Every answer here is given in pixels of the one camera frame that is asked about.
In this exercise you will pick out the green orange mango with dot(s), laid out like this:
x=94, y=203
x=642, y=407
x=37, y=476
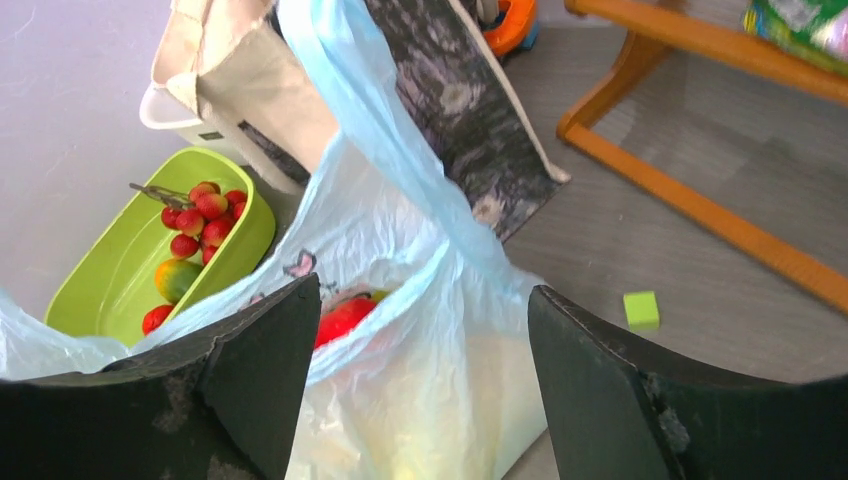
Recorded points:
x=174, y=277

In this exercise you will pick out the blue plastic grocery bag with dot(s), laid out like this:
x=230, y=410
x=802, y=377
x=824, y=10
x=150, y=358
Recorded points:
x=437, y=382

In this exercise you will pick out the white plastic basket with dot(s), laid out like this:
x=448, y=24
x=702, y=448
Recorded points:
x=160, y=111

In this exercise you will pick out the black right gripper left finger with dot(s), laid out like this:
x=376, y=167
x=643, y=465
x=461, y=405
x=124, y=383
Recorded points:
x=219, y=403

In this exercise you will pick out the red lychee bunch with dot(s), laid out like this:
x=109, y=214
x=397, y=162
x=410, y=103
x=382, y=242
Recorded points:
x=201, y=219

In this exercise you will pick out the green white snack bag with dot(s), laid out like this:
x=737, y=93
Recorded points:
x=812, y=30

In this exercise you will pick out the red fruit in bag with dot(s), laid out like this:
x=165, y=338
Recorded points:
x=341, y=320

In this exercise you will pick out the orange toy piece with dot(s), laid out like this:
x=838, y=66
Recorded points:
x=509, y=26

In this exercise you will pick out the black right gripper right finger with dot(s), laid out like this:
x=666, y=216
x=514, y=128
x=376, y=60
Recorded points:
x=619, y=406

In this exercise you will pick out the canvas tote bag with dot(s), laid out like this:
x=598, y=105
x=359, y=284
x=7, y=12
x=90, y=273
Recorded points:
x=230, y=65

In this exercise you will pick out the wooden rack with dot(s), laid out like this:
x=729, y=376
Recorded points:
x=744, y=139

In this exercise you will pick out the green plastic tray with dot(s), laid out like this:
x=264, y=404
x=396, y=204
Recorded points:
x=112, y=287

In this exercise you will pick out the green toy block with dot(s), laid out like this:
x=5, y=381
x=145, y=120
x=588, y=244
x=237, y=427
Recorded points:
x=641, y=310

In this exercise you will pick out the red wax apple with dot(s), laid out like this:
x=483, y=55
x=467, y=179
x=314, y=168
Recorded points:
x=154, y=318

